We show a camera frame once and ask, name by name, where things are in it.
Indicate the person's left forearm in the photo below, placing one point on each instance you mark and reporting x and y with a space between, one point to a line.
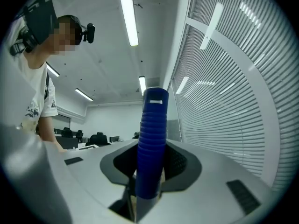
47 129

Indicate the black office chair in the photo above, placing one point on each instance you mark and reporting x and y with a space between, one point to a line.
98 139
80 134
67 132

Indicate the black head camera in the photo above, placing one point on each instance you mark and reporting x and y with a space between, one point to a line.
90 32

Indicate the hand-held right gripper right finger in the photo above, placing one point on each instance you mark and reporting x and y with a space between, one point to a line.
205 190

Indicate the long ceiling light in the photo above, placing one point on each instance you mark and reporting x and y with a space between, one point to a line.
142 85
128 15
83 94
52 69

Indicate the black head-mount rig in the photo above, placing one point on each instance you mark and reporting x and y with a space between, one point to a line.
42 20

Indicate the glass partition with blinds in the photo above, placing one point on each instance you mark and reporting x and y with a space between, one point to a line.
233 101

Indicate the white printed t-shirt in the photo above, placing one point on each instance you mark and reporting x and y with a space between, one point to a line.
35 83

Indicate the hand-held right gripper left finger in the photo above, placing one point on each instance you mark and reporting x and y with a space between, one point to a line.
93 171

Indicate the person's head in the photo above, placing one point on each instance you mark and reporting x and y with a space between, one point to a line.
65 38

